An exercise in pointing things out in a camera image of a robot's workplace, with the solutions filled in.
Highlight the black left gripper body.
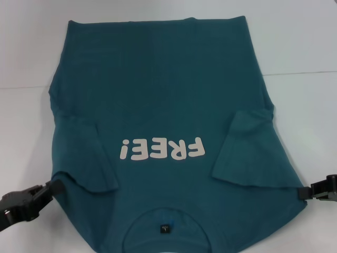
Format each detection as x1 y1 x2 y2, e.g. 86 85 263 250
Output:
0 191 29 228

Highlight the teal blue printed t-shirt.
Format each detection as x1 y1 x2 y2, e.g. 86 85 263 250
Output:
48 15 309 253

